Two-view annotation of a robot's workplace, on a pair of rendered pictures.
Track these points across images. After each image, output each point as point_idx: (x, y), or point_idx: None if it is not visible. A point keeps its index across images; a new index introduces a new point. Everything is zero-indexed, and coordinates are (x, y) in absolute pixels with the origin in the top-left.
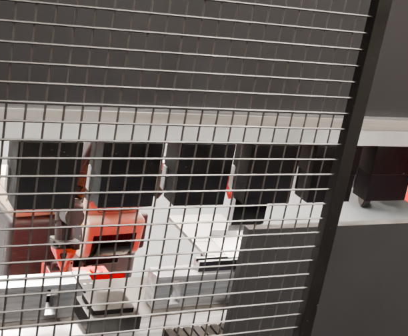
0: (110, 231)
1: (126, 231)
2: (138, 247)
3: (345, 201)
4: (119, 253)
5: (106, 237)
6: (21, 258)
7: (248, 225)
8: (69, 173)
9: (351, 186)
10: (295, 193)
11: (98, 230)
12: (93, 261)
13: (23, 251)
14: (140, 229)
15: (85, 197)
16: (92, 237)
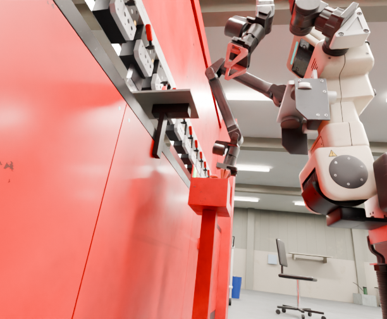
0: (305, 173)
1: (310, 169)
2: (322, 183)
3: (93, 13)
4: (317, 198)
5: (307, 182)
6: (380, 259)
7: (132, 85)
8: None
9: (95, 2)
10: (126, 42)
11: (301, 176)
12: (328, 220)
13: (380, 250)
14: (315, 161)
15: (231, 138)
16: (301, 185)
